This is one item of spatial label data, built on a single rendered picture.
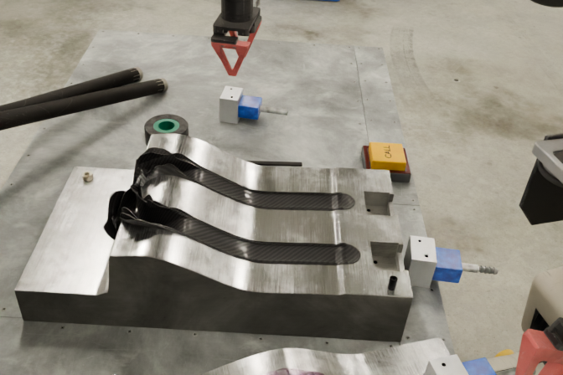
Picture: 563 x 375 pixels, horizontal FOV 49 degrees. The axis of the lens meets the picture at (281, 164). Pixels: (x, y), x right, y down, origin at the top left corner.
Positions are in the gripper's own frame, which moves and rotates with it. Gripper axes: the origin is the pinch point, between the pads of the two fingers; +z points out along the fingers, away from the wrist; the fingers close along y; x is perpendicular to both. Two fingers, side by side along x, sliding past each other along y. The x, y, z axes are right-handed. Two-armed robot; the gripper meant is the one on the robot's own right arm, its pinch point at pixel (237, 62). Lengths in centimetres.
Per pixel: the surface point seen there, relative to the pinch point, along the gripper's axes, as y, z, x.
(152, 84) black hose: -2.7, 8.7, -18.3
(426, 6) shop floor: -277, 92, 54
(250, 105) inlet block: 1.1, 8.3, 2.8
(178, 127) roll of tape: 11.4, 8.8, -8.3
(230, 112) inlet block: 2.3, 9.9, -0.8
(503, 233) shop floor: -73, 93, 80
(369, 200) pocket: 28.2, 5.8, 27.3
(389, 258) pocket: 39, 7, 31
